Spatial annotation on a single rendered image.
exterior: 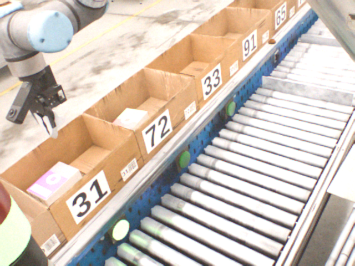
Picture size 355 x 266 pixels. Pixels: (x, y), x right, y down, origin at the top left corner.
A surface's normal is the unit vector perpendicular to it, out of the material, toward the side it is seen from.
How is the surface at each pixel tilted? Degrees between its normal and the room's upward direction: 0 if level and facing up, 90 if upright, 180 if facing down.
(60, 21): 89
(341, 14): 101
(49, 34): 88
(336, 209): 0
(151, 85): 90
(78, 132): 90
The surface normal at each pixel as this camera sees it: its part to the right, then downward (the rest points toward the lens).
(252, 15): -0.58, 0.57
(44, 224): 0.81, 0.25
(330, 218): -0.16, -0.78
